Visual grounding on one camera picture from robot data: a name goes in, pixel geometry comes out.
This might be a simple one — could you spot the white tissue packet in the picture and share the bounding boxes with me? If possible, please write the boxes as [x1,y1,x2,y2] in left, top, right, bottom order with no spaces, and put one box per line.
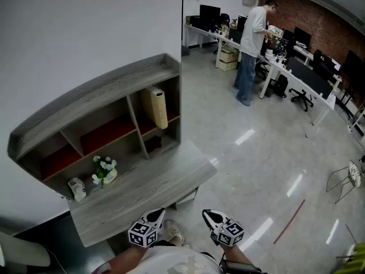
[67,177,87,202]

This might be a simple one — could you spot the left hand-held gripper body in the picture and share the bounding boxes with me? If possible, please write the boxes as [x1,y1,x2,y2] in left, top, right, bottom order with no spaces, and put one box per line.
[128,217,161,249]

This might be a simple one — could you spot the white curved plastic object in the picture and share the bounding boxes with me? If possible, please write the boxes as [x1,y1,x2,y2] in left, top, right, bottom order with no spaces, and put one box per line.
[0,231,51,268]

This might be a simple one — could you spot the green ribbed object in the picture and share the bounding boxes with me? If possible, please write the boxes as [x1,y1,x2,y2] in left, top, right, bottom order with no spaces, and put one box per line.
[336,243,365,274]

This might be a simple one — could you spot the black backpack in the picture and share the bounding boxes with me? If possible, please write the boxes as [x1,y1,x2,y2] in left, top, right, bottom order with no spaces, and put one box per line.
[273,74,289,98]

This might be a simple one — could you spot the white cable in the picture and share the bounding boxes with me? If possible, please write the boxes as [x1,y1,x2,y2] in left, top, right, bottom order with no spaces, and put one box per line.
[42,244,68,274]

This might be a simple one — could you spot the black desk partition panel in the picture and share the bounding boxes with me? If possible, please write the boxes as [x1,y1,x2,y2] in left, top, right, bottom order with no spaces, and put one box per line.
[286,57,333,99]

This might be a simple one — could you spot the long white office desk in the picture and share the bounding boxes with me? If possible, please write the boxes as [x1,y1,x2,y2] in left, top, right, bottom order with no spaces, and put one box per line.
[184,24,337,127]

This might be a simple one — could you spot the person's beige shoe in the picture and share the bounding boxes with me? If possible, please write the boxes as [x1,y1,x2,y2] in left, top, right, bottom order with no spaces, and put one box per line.
[163,220,185,244]

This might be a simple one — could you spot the person's right forearm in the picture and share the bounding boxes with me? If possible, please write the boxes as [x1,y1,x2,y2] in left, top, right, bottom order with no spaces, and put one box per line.
[218,243,254,268]

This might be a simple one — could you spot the wire frame chair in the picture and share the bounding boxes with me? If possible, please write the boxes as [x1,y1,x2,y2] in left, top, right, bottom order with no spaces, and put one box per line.
[326,160,365,204]

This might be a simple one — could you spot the grey wooden shelf desk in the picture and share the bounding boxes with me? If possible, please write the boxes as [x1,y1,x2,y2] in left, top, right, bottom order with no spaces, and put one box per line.
[7,53,183,202]

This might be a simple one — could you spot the black office chair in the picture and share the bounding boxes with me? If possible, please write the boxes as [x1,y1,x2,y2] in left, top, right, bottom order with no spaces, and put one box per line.
[288,87,314,112]

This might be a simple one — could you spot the white flowers in pot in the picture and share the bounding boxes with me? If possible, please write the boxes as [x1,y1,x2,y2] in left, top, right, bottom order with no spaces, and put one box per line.
[91,155,118,190]

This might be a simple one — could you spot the large black monitor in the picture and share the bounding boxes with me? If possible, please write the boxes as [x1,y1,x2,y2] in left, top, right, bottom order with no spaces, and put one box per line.
[341,50,365,82]

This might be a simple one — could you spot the beige book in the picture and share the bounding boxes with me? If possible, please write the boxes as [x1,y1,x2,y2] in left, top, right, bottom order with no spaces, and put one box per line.
[139,85,169,130]

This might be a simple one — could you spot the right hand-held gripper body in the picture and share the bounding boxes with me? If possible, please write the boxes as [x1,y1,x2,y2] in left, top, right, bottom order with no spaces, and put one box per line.
[211,217,245,247]

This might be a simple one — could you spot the grey wood-grain table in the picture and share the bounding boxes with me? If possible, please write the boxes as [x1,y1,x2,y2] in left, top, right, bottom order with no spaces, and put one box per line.
[67,139,218,248]

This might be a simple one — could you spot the cardboard box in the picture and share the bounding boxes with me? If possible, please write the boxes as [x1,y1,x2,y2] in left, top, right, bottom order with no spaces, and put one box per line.
[221,49,239,63]
[218,60,238,71]

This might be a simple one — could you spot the person's left forearm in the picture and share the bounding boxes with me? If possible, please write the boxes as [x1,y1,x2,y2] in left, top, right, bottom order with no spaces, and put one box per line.
[91,244,151,274]

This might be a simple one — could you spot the person's white t-shirt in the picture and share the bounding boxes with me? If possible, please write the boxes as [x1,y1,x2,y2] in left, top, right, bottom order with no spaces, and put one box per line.
[125,244,225,274]

